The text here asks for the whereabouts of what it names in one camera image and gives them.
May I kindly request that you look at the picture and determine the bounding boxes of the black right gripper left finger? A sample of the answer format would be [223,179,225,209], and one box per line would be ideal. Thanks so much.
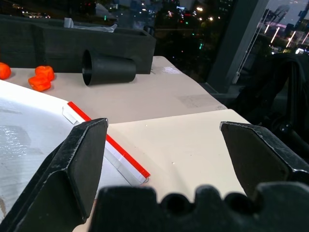
[0,117,109,232]

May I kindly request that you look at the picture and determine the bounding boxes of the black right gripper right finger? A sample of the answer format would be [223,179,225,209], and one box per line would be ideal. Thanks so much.
[220,121,309,198]

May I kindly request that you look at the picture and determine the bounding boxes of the white tray with red edge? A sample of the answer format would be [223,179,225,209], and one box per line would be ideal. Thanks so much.
[0,79,152,222]

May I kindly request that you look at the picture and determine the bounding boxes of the black chair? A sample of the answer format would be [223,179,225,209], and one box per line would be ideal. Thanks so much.
[226,53,309,167]

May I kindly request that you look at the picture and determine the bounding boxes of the orange toy pepper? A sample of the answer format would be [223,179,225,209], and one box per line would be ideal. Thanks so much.
[28,74,52,92]
[35,65,55,82]

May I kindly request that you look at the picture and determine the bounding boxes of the black cylindrical cup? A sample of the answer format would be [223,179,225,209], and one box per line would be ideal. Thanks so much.
[82,49,137,87]

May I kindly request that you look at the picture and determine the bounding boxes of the grey window pillar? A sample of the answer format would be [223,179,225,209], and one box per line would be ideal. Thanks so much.
[206,0,270,94]

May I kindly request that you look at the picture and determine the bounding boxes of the black foam tray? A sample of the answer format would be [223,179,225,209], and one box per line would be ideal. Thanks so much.
[0,14,157,75]

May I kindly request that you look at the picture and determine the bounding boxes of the round orange fruit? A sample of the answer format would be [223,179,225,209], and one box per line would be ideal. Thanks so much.
[0,62,12,80]

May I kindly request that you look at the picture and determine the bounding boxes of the white blind cord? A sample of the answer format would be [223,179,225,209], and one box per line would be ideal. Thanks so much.
[233,8,270,85]

